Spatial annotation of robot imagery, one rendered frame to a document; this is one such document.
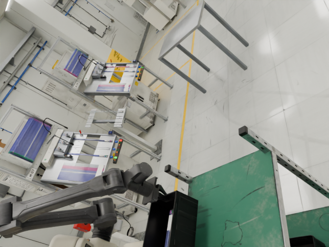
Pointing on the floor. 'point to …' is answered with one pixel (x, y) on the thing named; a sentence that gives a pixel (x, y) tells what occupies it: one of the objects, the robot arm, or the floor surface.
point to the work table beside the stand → (190, 21)
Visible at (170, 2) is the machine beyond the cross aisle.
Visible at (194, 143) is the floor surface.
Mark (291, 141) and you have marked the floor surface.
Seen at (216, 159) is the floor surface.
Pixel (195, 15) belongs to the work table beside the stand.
